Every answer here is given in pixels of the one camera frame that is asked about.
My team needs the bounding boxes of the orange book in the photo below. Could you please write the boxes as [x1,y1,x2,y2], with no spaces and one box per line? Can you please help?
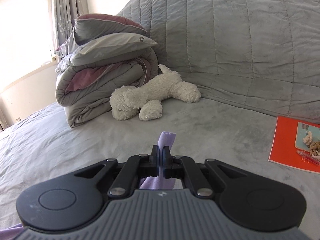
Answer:
[268,116,319,173]

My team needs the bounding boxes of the grey pillow with pink piping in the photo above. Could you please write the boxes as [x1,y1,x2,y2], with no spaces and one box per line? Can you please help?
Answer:
[54,14,157,66]

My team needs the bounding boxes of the grey star-patterned curtain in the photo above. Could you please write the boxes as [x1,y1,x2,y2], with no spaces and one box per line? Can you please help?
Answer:
[52,0,89,49]

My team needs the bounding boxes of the grey quilted headboard cover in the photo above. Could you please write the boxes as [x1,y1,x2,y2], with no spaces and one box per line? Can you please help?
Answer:
[120,0,319,123]

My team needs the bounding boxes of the grey bed sheet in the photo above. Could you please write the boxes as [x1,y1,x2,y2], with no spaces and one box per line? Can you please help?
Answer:
[1,99,319,239]

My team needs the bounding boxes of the white plush dog toy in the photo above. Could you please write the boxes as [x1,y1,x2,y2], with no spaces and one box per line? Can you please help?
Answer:
[110,64,201,121]

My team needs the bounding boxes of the red pen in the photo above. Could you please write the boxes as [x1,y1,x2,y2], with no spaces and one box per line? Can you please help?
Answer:
[296,150,319,166]

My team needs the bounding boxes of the folded grey pink duvet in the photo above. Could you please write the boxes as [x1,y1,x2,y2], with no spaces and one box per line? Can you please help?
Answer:
[56,48,158,127]

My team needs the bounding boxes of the lilac purple pants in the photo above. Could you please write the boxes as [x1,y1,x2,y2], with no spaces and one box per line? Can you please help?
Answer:
[1,131,176,240]

